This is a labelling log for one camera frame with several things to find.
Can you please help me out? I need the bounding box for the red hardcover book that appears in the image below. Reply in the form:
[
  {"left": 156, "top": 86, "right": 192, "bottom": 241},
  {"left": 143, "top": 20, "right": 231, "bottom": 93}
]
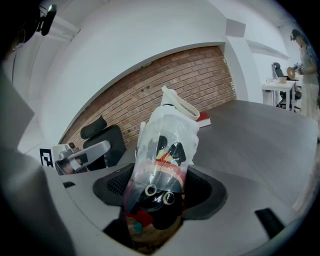
[{"left": 194, "top": 112, "right": 212, "bottom": 129}]

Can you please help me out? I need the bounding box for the black office chair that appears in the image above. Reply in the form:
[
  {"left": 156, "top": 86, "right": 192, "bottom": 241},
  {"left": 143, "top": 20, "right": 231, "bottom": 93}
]
[{"left": 80, "top": 115, "right": 127, "bottom": 168}]

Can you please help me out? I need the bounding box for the black head camera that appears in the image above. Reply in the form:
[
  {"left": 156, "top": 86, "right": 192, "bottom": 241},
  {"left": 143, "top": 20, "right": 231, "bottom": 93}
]
[{"left": 36, "top": 4, "right": 58, "bottom": 37}]

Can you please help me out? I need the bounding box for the black desk chair with headrest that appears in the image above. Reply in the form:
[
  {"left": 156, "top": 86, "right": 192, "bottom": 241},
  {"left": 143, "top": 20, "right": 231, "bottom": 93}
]
[{"left": 271, "top": 62, "right": 286, "bottom": 81}]

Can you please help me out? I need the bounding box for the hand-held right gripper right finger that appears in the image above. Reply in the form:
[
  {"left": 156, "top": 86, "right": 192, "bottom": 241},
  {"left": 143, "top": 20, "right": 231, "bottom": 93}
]
[{"left": 181, "top": 164, "right": 300, "bottom": 241}]

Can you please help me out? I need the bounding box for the tan tape roll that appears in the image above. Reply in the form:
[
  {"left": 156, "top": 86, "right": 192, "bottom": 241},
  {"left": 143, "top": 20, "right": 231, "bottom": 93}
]
[{"left": 286, "top": 65, "right": 297, "bottom": 81}]

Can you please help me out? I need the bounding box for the clear plastic bag with toys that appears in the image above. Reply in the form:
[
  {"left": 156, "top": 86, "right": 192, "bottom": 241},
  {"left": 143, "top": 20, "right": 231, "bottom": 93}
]
[{"left": 123, "top": 85, "right": 201, "bottom": 254}]

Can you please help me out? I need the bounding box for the white desk with clutter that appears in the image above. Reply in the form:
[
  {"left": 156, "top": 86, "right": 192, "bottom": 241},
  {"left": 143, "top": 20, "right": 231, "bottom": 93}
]
[{"left": 261, "top": 79, "right": 297, "bottom": 111}]

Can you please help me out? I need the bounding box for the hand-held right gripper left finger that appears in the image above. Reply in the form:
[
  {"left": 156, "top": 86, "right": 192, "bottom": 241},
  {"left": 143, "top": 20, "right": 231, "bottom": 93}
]
[{"left": 59, "top": 163, "right": 136, "bottom": 231}]

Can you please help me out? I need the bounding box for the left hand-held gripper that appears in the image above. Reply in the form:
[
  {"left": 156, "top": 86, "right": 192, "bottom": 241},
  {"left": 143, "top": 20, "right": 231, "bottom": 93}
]
[{"left": 39, "top": 140, "right": 112, "bottom": 177}]

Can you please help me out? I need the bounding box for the dark grey wooden table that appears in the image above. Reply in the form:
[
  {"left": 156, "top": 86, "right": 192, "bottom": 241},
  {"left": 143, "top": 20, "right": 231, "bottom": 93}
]
[{"left": 59, "top": 99, "right": 320, "bottom": 218}]

